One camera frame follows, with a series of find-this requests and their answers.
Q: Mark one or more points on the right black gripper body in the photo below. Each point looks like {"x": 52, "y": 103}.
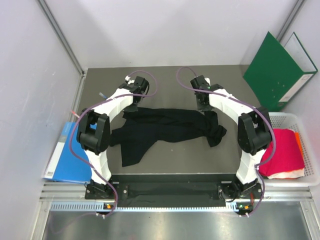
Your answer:
{"x": 203, "y": 107}

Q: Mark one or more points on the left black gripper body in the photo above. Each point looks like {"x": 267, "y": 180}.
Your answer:
{"x": 134, "y": 107}

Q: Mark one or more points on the black t-shirt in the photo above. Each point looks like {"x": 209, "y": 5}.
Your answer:
{"x": 143, "y": 128}

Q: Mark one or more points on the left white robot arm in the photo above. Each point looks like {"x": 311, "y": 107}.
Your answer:
{"x": 94, "y": 133}

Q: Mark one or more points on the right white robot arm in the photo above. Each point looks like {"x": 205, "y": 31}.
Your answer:
{"x": 254, "y": 133}

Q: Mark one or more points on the blue marker pen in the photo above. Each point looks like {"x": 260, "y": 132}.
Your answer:
{"x": 102, "y": 95}

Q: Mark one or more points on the red pen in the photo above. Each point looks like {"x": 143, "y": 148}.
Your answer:
{"x": 75, "y": 114}

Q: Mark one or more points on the white plastic basket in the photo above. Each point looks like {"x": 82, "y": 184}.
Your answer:
{"x": 281, "y": 120}

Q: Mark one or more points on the orange t-shirt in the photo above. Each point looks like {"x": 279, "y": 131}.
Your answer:
{"x": 298, "y": 150}

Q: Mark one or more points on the magenta t-shirt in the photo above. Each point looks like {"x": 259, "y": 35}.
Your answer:
{"x": 284, "y": 159}

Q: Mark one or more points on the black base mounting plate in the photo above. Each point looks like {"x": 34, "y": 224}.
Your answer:
{"x": 173, "y": 190}

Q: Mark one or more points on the blue folder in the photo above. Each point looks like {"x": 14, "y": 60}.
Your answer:
{"x": 63, "y": 166}

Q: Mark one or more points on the white t-shirt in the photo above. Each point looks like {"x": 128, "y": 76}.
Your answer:
{"x": 294, "y": 174}

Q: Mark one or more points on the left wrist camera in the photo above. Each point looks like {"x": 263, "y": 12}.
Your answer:
{"x": 138, "y": 85}

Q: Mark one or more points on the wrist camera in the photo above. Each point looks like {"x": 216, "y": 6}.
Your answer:
{"x": 200, "y": 83}
{"x": 138, "y": 85}

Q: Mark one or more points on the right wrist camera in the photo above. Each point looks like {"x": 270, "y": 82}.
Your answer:
{"x": 200, "y": 83}

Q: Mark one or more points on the green ring binder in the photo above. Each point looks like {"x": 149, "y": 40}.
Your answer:
{"x": 278, "y": 72}

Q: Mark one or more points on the grey slotted cable duct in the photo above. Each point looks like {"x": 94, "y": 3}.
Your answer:
{"x": 106, "y": 207}

